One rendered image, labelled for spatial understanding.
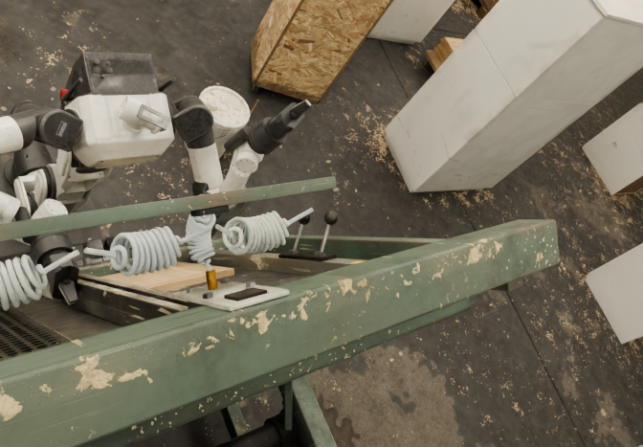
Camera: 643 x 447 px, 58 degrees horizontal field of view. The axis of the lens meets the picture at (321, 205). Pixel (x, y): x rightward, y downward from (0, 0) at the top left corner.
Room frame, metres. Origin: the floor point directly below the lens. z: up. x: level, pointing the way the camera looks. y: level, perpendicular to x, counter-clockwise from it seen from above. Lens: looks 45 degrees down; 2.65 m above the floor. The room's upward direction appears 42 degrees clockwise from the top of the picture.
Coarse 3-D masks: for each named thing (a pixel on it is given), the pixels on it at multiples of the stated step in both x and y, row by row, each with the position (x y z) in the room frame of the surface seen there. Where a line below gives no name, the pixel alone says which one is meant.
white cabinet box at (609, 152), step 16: (640, 112) 5.69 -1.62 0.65; (608, 128) 5.73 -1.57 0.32; (624, 128) 5.67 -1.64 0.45; (640, 128) 5.62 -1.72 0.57; (592, 144) 5.71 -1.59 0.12; (608, 144) 5.66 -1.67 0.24; (624, 144) 5.60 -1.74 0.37; (640, 144) 5.55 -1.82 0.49; (592, 160) 5.63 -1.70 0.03; (608, 160) 5.58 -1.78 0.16; (624, 160) 5.53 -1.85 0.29; (640, 160) 5.48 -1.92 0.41; (608, 176) 5.50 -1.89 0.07; (624, 176) 5.45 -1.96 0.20; (640, 176) 5.40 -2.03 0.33; (624, 192) 5.58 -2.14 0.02
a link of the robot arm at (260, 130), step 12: (288, 108) 1.25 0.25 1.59; (264, 120) 1.22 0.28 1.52; (276, 120) 1.20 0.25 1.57; (288, 120) 1.22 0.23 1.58; (300, 120) 1.26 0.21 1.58; (264, 132) 1.19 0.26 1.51; (276, 132) 1.20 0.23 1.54; (288, 132) 1.20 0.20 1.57; (264, 144) 1.19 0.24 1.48; (276, 144) 1.20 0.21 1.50
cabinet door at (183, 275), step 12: (180, 264) 1.02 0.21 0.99; (192, 264) 1.02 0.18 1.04; (108, 276) 0.86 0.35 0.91; (120, 276) 0.87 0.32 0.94; (132, 276) 0.87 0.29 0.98; (144, 276) 0.88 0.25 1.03; (156, 276) 0.88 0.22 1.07; (168, 276) 0.88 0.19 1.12; (180, 276) 0.88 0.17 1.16; (192, 276) 0.88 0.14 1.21; (204, 276) 0.89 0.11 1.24; (216, 276) 0.92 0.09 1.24; (228, 276) 0.94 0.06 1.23; (156, 288) 0.76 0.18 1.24; (168, 288) 0.79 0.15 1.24
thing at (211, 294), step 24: (192, 216) 0.52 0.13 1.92; (192, 240) 0.52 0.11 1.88; (48, 288) 0.68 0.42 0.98; (96, 288) 0.59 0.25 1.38; (120, 288) 0.60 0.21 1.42; (144, 288) 0.59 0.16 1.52; (192, 288) 0.50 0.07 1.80; (216, 288) 0.50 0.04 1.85; (240, 288) 0.51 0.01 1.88; (264, 288) 0.51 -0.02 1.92; (96, 312) 0.57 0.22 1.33; (120, 312) 0.54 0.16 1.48; (144, 312) 0.51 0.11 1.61; (168, 312) 0.49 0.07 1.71
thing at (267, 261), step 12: (216, 252) 1.12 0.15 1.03; (228, 252) 1.11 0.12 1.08; (216, 264) 1.09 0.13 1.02; (228, 264) 1.07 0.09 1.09; (240, 264) 1.05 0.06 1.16; (252, 264) 1.04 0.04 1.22; (264, 264) 1.02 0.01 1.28; (276, 264) 1.01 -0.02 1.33; (288, 264) 1.00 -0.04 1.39; (300, 264) 0.98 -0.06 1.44; (312, 264) 0.97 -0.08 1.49; (324, 264) 0.96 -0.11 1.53; (336, 264) 0.95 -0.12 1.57; (348, 264) 0.94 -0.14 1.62
